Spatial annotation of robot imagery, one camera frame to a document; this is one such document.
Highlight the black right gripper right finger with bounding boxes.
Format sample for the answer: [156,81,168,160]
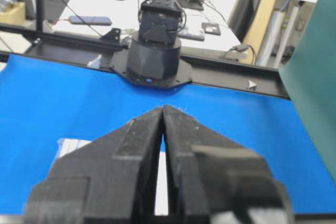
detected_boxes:
[163,105,294,223]

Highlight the blue table cloth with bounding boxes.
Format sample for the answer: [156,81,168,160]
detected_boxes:
[1,55,335,215]

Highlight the black hard drive box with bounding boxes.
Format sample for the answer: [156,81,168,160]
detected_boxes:
[201,23,221,36]

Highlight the black aluminium frame rail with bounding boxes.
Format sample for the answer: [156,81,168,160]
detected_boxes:
[1,24,289,99]

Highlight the blue smartphone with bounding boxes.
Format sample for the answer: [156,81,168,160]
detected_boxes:
[69,16,112,26]

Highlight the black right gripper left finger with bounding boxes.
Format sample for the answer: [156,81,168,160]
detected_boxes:
[25,107,163,223]

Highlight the white blue checked towel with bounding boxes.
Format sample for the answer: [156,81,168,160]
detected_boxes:
[56,138,91,158]

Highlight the white office desk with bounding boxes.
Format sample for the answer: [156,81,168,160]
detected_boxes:
[53,0,239,51]

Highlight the green backdrop sheet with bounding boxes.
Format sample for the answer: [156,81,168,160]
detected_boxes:
[279,0,335,178]

